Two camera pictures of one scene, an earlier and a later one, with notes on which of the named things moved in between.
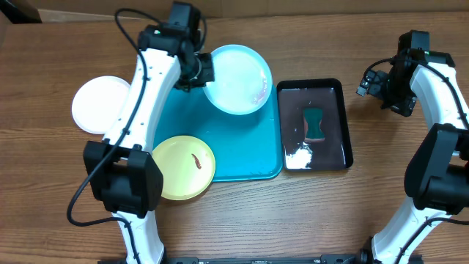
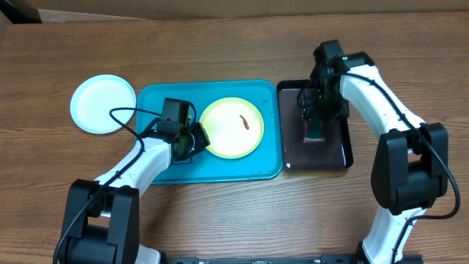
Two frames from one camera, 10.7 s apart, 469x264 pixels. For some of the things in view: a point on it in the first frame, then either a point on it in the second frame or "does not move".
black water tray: [299, 154] does not move
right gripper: [403, 108] → [312, 108]
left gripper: [209, 76] → [202, 141]
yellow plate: [187, 165] → [234, 127]
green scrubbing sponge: [312, 118] does not move
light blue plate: [242, 80] → [94, 98]
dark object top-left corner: [20, 12] does not move
